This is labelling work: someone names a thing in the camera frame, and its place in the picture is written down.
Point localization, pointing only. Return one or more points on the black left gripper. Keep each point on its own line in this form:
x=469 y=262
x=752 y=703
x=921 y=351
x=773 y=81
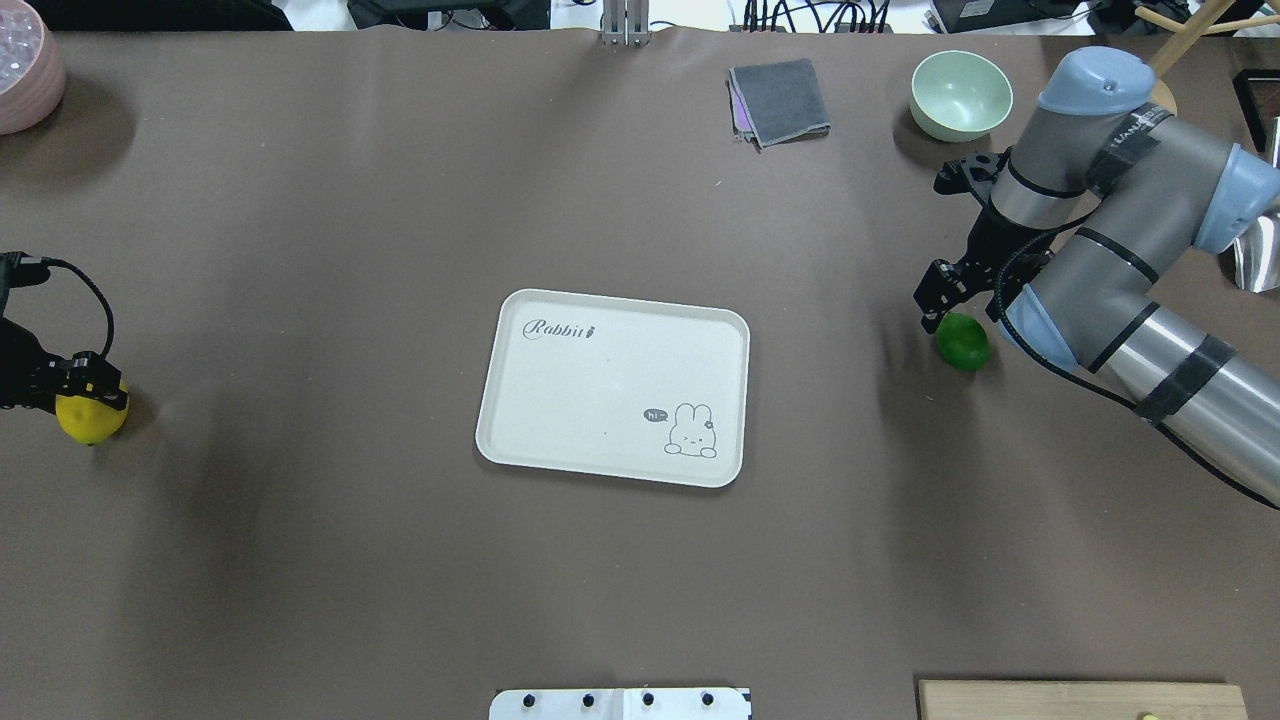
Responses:
x=22 y=365

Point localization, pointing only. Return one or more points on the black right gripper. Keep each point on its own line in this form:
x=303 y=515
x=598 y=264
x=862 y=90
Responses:
x=996 y=243

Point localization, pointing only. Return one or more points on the yellow lemon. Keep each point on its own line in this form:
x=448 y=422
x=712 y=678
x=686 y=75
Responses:
x=88 y=421

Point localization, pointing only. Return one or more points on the green lime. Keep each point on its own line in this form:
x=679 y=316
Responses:
x=963 y=342

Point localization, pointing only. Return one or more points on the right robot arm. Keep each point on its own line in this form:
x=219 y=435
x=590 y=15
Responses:
x=1103 y=193

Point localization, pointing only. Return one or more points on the cream rabbit tray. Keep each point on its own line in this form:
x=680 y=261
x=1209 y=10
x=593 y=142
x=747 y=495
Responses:
x=616 y=387

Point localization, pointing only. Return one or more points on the mint green bowl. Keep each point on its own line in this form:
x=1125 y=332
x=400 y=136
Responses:
x=956 y=96

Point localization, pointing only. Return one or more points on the grey folded cloth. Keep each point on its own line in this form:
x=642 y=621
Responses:
x=777 y=103

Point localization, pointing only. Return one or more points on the wooden mug tree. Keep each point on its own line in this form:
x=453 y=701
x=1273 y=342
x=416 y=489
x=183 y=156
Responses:
x=1204 y=21

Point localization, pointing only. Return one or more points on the metal scoop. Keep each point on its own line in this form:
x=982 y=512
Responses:
x=1256 y=253

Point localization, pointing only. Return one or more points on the pink bowl with ice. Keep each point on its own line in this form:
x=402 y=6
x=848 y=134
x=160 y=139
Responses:
x=33 y=75

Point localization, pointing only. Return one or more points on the wooden cutting board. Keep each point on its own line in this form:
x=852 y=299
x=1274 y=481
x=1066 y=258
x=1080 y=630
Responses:
x=999 y=699

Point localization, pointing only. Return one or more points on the aluminium frame post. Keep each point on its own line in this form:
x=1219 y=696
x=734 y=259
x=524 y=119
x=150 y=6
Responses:
x=626 y=23

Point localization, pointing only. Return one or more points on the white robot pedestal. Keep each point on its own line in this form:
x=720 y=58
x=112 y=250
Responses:
x=623 y=703

